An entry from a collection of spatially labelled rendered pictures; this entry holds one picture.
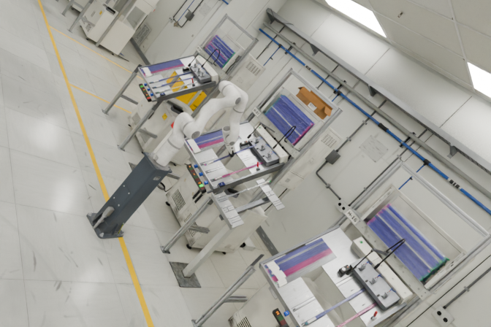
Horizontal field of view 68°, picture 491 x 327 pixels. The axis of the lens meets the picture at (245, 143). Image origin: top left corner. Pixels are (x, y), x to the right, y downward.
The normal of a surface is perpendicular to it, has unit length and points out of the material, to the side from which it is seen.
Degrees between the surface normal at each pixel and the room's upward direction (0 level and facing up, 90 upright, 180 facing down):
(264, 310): 90
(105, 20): 90
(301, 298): 44
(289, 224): 90
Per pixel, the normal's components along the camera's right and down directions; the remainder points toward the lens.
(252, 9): 0.48, 0.60
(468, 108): -0.58, -0.32
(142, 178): -0.45, -0.17
